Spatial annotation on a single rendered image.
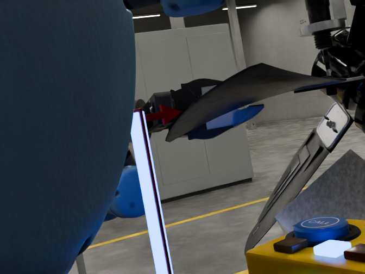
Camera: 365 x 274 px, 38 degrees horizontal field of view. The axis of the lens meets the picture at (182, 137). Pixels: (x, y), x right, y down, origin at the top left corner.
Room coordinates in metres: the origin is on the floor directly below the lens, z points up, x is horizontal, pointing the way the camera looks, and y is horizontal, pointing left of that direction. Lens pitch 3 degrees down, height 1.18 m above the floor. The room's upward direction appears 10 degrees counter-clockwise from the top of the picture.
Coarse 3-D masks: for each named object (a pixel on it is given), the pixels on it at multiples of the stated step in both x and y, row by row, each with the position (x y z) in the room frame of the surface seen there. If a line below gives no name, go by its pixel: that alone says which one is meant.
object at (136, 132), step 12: (132, 132) 0.60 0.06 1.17; (144, 156) 0.59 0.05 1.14; (144, 168) 0.59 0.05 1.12; (144, 180) 0.59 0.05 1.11; (144, 192) 0.60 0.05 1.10; (144, 204) 0.60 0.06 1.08; (156, 216) 0.59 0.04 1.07; (156, 228) 0.59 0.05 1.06; (156, 240) 0.59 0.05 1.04; (156, 252) 0.60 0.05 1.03; (156, 264) 0.60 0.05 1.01
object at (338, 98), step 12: (336, 36) 0.85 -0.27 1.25; (336, 48) 0.84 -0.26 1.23; (348, 48) 0.83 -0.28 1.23; (360, 48) 0.82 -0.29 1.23; (336, 60) 0.83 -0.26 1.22; (348, 60) 0.82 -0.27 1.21; (360, 60) 0.81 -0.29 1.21; (312, 72) 0.88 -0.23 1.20; (324, 72) 0.85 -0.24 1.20; (336, 72) 0.83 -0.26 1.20; (348, 72) 0.82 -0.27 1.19; (360, 72) 0.81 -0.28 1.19; (348, 84) 0.82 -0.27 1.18; (360, 84) 0.82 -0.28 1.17; (336, 96) 0.85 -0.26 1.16; (348, 96) 0.83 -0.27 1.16; (360, 96) 0.82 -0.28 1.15; (348, 108) 0.86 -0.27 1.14; (360, 108) 0.79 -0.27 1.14; (360, 120) 0.81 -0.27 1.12
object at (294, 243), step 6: (282, 240) 0.37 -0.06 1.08; (288, 240) 0.37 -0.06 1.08; (294, 240) 0.37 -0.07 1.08; (300, 240) 0.37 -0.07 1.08; (306, 240) 0.37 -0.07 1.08; (276, 246) 0.37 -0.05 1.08; (282, 246) 0.36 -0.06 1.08; (288, 246) 0.36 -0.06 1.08; (294, 246) 0.36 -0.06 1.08; (300, 246) 0.36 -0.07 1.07; (306, 246) 0.37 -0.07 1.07; (288, 252) 0.36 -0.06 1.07; (294, 252) 0.36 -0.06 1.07
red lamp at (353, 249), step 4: (360, 244) 0.33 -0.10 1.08; (364, 244) 0.33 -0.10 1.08; (348, 248) 0.33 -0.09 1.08; (352, 248) 0.33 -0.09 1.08; (356, 248) 0.33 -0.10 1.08; (360, 248) 0.32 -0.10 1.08; (364, 248) 0.32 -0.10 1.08; (344, 252) 0.33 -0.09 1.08; (348, 252) 0.32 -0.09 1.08; (352, 252) 0.32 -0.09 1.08; (356, 252) 0.32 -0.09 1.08; (360, 252) 0.32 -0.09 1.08; (364, 252) 0.32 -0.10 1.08; (344, 256) 0.33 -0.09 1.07; (348, 256) 0.32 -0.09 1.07; (352, 256) 0.32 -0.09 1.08; (356, 256) 0.32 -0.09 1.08; (360, 256) 0.32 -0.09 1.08; (364, 256) 0.31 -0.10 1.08; (356, 260) 0.32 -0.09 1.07; (360, 260) 0.32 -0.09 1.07; (364, 260) 0.31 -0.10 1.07
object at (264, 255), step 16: (352, 224) 0.41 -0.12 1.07; (272, 240) 0.40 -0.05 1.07; (352, 240) 0.36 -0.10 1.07; (256, 256) 0.38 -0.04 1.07; (272, 256) 0.37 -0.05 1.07; (288, 256) 0.36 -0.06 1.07; (304, 256) 0.35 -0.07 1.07; (320, 256) 0.34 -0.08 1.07; (256, 272) 0.38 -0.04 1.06; (272, 272) 0.37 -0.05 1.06; (288, 272) 0.35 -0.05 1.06; (304, 272) 0.34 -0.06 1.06; (320, 272) 0.33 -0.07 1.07; (336, 272) 0.32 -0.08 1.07; (352, 272) 0.31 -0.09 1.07
